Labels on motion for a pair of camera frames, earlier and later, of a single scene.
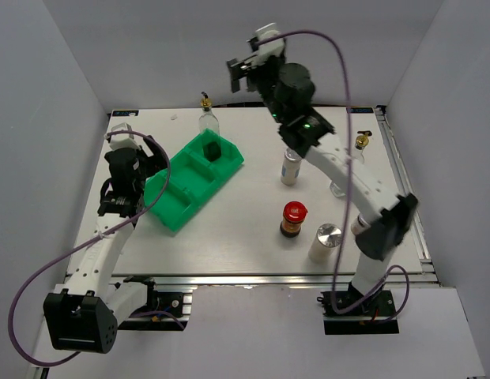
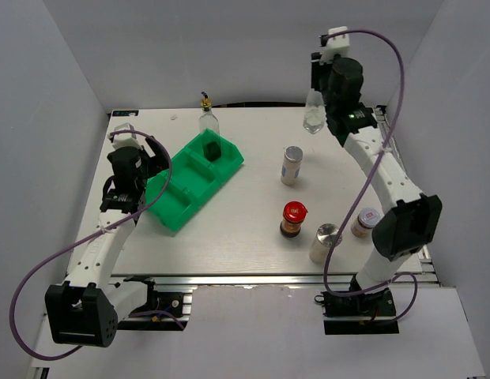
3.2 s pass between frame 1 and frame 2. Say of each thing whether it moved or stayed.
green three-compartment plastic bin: stayed
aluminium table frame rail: stayed
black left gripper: stayed
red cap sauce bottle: stayed
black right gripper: moved
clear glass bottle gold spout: moved
